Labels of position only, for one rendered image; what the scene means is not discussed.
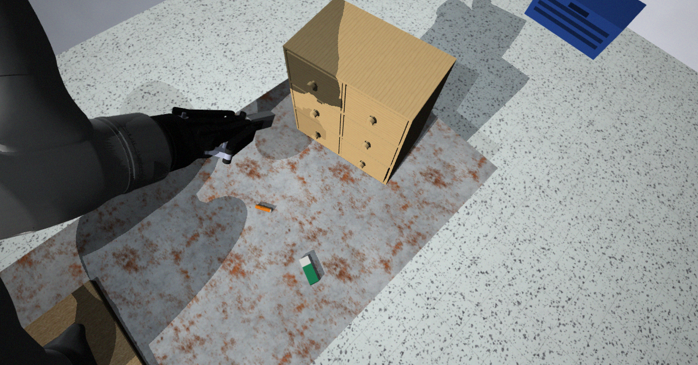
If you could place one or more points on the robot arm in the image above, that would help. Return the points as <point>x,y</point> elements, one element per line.
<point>57,165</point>

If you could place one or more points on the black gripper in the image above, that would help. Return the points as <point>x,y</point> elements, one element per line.
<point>190,140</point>

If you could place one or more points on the orange aaa battery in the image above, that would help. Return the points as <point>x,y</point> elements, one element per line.
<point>263,208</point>

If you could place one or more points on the small wooden chest of drawers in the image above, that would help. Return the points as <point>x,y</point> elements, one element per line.
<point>377,59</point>

